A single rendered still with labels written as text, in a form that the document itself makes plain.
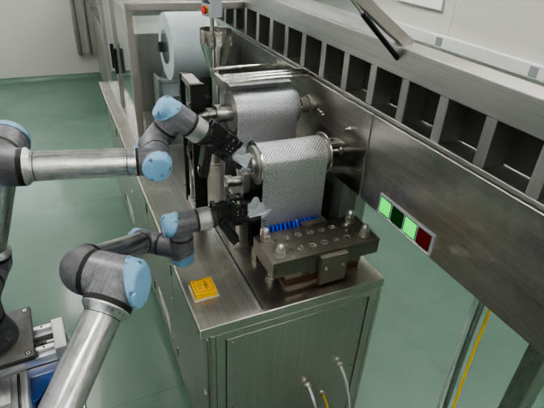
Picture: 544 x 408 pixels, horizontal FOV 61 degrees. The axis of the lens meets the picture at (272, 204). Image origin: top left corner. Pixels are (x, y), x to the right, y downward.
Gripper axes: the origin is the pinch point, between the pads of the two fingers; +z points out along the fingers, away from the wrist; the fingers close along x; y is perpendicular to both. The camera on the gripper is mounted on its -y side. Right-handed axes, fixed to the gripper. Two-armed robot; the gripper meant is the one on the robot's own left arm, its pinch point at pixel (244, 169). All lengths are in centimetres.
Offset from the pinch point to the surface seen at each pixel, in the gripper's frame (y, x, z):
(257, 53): 36, 80, 18
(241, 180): -4.3, 3.7, 4.1
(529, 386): 6, -81, 63
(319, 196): 7.3, -4.7, 28.7
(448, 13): 181, 203, 201
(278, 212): -5.4, -4.6, 18.9
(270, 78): 28.7, 25.6, 1.5
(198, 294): -38.3, -17.6, 3.7
